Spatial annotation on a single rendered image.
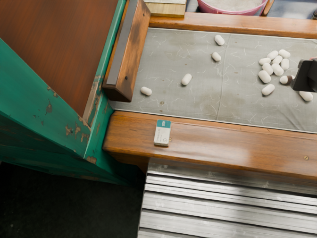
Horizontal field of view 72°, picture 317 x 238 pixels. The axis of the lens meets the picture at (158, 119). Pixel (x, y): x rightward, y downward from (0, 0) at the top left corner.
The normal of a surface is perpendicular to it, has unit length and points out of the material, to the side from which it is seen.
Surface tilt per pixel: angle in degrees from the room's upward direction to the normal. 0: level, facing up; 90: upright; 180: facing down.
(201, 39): 0
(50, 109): 90
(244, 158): 0
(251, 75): 0
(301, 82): 50
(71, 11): 90
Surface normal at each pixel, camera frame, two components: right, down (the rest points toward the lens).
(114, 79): -0.07, -0.38
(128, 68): 0.88, -0.04
